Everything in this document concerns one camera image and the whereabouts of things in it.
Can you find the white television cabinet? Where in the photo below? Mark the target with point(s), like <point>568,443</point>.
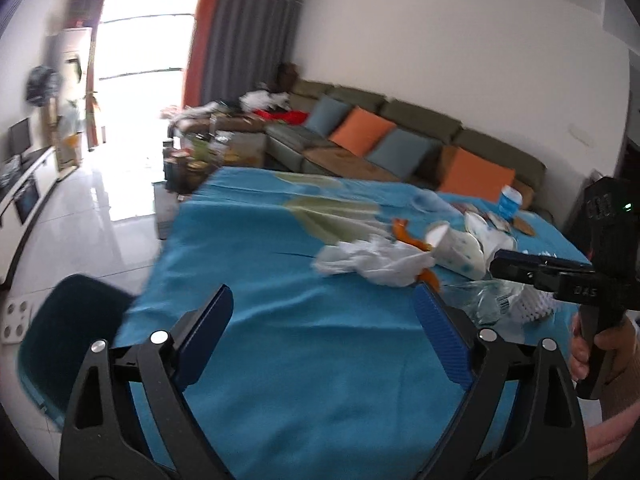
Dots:
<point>25,180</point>

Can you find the person's right hand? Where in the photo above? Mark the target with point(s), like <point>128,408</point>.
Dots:
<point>579,350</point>

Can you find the red cloth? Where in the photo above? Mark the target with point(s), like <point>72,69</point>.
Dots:
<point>285,117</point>

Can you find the blue floral tablecloth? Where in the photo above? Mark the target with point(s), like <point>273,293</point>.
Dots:
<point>300,360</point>

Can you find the dark red curtain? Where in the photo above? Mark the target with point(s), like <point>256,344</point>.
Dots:
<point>95,35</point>

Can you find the olive green sofa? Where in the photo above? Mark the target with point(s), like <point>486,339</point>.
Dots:
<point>415,115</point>

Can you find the potted green plant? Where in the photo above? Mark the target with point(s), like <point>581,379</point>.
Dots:
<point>72,140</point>

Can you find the flat screen television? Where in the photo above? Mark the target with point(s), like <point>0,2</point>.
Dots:
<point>20,137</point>

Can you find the white standing air conditioner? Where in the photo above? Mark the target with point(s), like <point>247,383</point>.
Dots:
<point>70,80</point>

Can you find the cluttered coffee table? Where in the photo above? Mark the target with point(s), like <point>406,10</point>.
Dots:
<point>175,175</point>

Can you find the white tissue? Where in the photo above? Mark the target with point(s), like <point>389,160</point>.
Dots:
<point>370,260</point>

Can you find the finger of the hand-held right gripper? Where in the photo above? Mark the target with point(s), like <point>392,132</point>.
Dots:
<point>520,266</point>

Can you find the orange throw pillow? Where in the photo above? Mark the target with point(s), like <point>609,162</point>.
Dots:
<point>475,175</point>
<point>362,130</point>

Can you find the white dotted paper cup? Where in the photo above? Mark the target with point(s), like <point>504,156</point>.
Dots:
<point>460,252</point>

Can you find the dark teal trash bin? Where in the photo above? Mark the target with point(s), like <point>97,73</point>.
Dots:
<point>65,330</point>

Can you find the red snack wrapper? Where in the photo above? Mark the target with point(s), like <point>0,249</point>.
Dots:
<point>462,207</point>

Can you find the clear plastic wrapper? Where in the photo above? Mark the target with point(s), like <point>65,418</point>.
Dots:
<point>480,300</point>

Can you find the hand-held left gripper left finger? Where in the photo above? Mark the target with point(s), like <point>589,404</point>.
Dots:
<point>210,325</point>

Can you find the dark brown box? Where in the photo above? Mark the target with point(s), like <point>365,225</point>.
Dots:
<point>287,77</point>

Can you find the brown snack wrapper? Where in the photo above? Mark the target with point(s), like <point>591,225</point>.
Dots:
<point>522,226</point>

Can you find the beige snack bag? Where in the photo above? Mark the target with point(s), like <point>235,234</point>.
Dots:
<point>245,150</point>

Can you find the blue throw pillow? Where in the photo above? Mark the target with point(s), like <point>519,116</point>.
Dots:
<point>325,115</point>
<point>402,152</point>

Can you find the black standing fan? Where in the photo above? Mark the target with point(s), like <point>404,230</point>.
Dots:
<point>42,85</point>

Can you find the white clothes pile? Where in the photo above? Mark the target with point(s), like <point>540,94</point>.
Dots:
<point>262,100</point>

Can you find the glass balcony door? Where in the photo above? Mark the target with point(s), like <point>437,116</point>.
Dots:
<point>140,45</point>

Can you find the blue and white cup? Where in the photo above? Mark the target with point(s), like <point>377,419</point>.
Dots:
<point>510,202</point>

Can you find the pale snack wrapper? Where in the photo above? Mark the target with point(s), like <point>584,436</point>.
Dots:
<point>500,222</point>

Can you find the grey curtain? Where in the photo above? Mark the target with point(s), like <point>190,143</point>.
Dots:
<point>250,45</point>

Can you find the orange curtain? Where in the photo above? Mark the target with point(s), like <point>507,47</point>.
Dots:
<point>200,45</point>

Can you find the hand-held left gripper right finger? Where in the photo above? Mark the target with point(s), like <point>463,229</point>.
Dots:
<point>442,335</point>

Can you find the brown sofa seat mat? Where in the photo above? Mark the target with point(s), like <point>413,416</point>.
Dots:
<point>345,157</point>

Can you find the white foam fruit net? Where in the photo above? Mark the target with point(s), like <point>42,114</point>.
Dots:
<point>530,307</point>

